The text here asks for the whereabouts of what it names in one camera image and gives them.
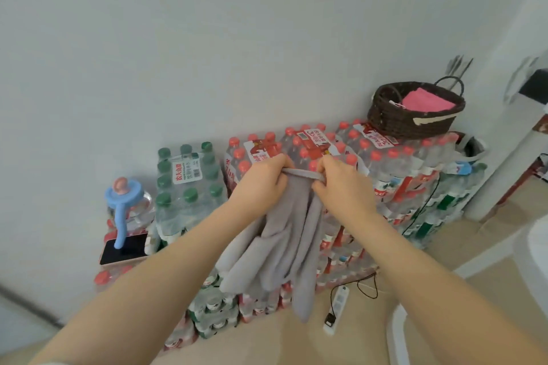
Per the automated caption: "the white power strip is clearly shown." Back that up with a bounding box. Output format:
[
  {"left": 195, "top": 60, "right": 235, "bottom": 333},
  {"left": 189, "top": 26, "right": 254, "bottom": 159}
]
[{"left": 323, "top": 285, "right": 351, "bottom": 336}]

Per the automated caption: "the black bag white rim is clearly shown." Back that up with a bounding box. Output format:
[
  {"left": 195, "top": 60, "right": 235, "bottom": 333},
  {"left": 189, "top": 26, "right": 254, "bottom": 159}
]
[{"left": 453, "top": 133, "right": 489, "bottom": 164}]

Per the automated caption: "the person's left hand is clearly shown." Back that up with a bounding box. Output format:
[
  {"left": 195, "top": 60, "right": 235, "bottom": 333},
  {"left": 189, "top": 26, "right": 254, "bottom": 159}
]
[{"left": 227, "top": 153, "right": 296, "bottom": 225}]

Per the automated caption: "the person's left forearm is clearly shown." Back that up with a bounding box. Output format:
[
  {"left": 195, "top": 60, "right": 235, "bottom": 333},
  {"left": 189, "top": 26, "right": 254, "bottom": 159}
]
[{"left": 30, "top": 202, "right": 262, "bottom": 365}]

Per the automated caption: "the stack of bottled water packs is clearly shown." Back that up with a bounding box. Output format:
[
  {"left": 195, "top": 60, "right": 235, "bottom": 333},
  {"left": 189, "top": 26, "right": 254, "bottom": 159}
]
[{"left": 93, "top": 120, "right": 489, "bottom": 352}]

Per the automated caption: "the brown woven basket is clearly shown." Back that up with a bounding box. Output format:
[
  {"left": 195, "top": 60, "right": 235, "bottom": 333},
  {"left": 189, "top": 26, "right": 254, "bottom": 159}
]
[{"left": 367, "top": 76, "right": 467, "bottom": 141}]

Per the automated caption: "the black cable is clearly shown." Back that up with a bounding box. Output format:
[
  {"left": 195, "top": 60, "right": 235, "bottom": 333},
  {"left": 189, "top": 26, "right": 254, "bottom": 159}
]
[{"left": 327, "top": 172, "right": 442, "bottom": 327}]

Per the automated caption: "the pink towel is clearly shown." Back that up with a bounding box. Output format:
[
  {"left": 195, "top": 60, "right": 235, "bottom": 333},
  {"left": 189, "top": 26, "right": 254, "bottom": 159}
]
[{"left": 401, "top": 87, "right": 457, "bottom": 113}]

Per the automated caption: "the grey towel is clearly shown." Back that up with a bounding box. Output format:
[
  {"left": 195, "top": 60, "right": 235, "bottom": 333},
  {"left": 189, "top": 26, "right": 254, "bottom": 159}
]
[{"left": 215, "top": 168, "right": 329, "bottom": 324}]

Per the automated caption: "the person's right forearm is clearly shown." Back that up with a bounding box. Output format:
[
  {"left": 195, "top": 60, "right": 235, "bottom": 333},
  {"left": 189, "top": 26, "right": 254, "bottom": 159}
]
[{"left": 346, "top": 210, "right": 548, "bottom": 365}]

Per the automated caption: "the black phone pink case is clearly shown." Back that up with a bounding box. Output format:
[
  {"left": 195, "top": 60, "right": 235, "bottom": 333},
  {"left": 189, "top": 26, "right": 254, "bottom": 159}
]
[{"left": 99, "top": 232, "right": 151, "bottom": 267}]

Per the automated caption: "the person's right hand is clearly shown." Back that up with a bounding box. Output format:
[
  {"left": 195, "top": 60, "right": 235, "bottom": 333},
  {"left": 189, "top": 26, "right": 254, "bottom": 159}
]
[{"left": 311, "top": 155, "right": 380, "bottom": 229}]

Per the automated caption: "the blue lidded water jug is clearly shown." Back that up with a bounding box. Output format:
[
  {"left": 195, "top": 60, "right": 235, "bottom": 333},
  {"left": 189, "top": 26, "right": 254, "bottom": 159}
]
[{"left": 104, "top": 176, "right": 156, "bottom": 250}]

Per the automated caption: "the white tower gym machine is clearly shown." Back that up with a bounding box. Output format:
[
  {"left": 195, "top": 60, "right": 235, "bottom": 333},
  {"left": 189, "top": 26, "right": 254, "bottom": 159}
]
[{"left": 387, "top": 0, "right": 548, "bottom": 365}]

